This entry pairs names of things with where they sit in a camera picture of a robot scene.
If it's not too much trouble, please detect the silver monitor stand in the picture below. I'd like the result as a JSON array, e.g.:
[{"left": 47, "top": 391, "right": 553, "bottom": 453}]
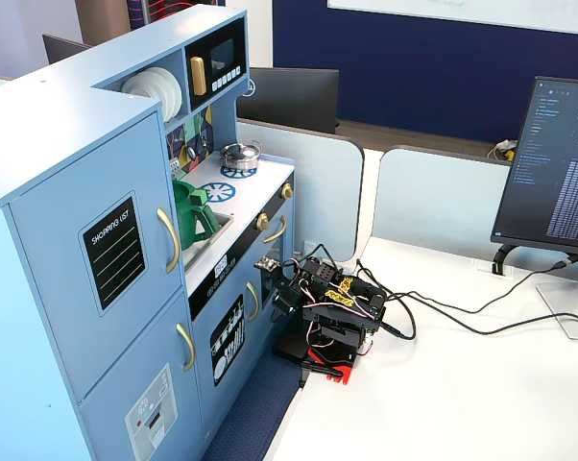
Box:
[{"left": 535, "top": 268, "right": 578, "bottom": 343}]

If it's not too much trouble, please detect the dark monitor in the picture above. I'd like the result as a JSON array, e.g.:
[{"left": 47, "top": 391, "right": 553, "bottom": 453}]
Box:
[{"left": 41, "top": 33, "right": 94, "bottom": 66}]

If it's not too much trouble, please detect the black cable with plug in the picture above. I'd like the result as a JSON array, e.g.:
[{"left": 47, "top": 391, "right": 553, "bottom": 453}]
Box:
[{"left": 355, "top": 257, "right": 578, "bottom": 314}]

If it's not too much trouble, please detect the white toy plate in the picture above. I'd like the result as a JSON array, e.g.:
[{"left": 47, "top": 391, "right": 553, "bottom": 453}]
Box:
[
  {"left": 157, "top": 66, "right": 183, "bottom": 119},
  {"left": 142, "top": 67, "right": 178, "bottom": 121},
  {"left": 120, "top": 71, "right": 168, "bottom": 121}
]

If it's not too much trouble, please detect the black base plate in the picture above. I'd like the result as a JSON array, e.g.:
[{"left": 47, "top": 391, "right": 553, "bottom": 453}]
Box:
[{"left": 273, "top": 330, "right": 315, "bottom": 365}]

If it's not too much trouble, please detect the white and yellow cable bundle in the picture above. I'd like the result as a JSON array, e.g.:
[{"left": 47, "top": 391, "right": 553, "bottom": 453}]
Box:
[{"left": 487, "top": 137, "right": 518, "bottom": 162}]

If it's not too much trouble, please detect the black monitor back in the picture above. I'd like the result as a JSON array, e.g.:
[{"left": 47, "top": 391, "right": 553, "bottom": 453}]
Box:
[{"left": 235, "top": 66, "right": 341, "bottom": 136}]

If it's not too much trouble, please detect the white whiteboard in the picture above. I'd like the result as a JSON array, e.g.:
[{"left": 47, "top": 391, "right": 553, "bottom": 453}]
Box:
[{"left": 326, "top": 0, "right": 578, "bottom": 37}]

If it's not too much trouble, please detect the blue woven mat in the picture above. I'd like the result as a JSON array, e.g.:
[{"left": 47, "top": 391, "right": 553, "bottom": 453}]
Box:
[{"left": 200, "top": 352, "right": 303, "bottom": 461}]

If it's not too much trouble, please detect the gold oven door handle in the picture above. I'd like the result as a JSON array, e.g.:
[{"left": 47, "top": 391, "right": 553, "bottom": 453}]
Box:
[{"left": 263, "top": 215, "right": 288, "bottom": 245}]

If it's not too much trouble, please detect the silver pot with lid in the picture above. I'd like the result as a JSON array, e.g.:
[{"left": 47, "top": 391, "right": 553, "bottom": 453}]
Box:
[{"left": 220, "top": 139, "right": 263, "bottom": 172}]

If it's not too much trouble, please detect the short gold fridge handle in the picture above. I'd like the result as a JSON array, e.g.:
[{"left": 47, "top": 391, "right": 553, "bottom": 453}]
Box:
[{"left": 175, "top": 322, "right": 197, "bottom": 373}]

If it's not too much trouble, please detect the monitor showing code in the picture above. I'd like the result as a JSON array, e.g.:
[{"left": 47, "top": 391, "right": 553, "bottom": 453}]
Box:
[{"left": 490, "top": 75, "right": 578, "bottom": 263}]

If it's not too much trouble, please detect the black microwave door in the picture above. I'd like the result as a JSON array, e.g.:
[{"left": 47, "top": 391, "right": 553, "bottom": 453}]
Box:
[{"left": 183, "top": 17, "right": 249, "bottom": 110}]

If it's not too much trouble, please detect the gold microwave handle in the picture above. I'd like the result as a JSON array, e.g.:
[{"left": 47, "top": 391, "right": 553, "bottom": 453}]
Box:
[{"left": 189, "top": 56, "right": 207, "bottom": 97}]

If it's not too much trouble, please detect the red table clamp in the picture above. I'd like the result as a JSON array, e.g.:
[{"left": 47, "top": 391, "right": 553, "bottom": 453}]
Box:
[{"left": 306, "top": 346, "right": 356, "bottom": 385}]

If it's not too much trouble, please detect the gold dishwasher door handle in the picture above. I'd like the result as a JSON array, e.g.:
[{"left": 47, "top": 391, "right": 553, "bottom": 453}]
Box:
[{"left": 245, "top": 281, "right": 261, "bottom": 322}]

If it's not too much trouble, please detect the blue ice dispenser fridge door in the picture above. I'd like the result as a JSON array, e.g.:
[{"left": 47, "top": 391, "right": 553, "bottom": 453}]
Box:
[{"left": 77, "top": 287, "right": 207, "bottom": 461}]

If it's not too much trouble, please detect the blue shopping list fridge door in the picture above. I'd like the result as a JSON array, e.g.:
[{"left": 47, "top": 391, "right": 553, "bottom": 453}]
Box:
[{"left": 8, "top": 112, "right": 185, "bottom": 400}]

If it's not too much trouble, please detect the grey toy sink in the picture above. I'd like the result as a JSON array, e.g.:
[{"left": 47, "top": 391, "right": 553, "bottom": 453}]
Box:
[{"left": 181, "top": 210, "right": 235, "bottom": 276}]

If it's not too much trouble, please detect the green toy pitcher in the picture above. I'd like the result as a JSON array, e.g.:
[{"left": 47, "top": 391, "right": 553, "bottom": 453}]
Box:
[{"left": 172, "top": 179, "right": 221, "bottom": 252}]

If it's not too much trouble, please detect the black monitor mount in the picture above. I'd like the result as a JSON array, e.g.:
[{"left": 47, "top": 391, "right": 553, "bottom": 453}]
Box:
[{"left": 491, "top": 243, "right": 518, "bottom": 277}]

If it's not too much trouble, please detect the dark poster with red lines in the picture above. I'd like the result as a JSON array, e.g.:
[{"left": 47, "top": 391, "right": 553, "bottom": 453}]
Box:
[{"left": 127, "top": 0, "right": 227, "bottom": 31}]

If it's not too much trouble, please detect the blue oven door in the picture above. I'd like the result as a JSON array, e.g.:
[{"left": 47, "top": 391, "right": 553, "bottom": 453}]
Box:
[{"left": 259, "top": 199, "right": 296, "bottom": 309}]

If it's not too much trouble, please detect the light blue toy kitchen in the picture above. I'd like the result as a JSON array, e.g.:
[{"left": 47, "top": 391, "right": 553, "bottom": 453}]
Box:
[{"left": 0, "top": 4, "right": 298, "bottom": 461}]

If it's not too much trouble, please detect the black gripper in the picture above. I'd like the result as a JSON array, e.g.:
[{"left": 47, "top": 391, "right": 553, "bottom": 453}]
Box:
[{"left": 253, "top": 255, "right": 314, "bottom": 324}]

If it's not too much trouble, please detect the long black power cable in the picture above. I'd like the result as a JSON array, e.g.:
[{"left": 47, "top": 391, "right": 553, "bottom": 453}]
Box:
[{"left": 365, "top": 287, "right": 578, "bottom": 342}]

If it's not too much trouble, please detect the long gold fridge handle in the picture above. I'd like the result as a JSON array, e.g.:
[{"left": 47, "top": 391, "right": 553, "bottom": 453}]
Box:
[{"left": 156, "top": 206, "right": 181, "bottom": 275}]

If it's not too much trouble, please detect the blue door with dish sticker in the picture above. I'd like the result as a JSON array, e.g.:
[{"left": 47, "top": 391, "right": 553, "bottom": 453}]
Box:
[{"left": 191, "top": 258, "right": 265, "bottom": 439}]

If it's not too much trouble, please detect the light blue desk divider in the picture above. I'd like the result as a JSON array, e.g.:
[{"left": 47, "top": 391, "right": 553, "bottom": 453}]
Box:
[
  {"left": 235, "top": 118, "right": 366, "bottom": 263},
  {"left": 371, "top": 144, "right": 512, "bottom": 252}
]

